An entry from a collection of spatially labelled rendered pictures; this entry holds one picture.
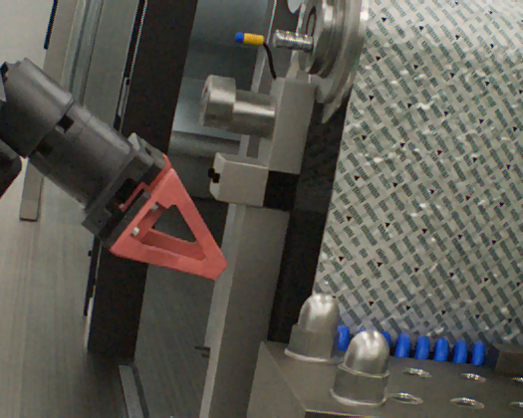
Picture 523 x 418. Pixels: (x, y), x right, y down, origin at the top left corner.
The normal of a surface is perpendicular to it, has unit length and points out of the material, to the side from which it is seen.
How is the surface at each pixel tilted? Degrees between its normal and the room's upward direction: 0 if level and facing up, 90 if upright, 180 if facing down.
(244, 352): 90
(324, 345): 90
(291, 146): 90
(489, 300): 90
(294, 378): 0
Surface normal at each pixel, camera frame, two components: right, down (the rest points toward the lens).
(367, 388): 0.16, 0.17
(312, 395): 0.18, -0.97
